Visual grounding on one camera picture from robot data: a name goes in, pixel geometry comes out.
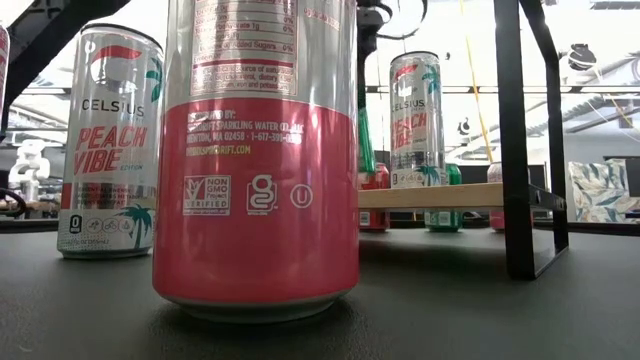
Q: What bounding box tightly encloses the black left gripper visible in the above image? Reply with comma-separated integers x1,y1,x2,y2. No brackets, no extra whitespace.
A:
357,4,394,110

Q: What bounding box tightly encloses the green Sprite can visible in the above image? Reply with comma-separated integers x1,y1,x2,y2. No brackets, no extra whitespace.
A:
357,105,378,176
423,162,465,234

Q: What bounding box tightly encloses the silver Celsius energy drink can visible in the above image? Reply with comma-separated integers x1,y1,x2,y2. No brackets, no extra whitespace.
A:
55,22,166,261
388,50,447,190

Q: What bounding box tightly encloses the wooden board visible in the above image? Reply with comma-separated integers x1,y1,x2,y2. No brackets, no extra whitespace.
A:
357,0,570,281

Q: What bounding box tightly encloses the pink silver sparkling water can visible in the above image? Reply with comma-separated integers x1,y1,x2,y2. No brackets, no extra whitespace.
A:
486,160,507,233
151,0,361,324

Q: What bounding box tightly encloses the black round hanging device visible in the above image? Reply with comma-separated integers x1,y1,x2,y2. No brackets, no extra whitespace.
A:
567,43,599,72

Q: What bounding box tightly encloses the yellow cable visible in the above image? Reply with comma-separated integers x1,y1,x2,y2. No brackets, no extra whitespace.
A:
457,0,496,165

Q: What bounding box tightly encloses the black curved cable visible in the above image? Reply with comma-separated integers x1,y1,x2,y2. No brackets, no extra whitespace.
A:
0,186,29,220

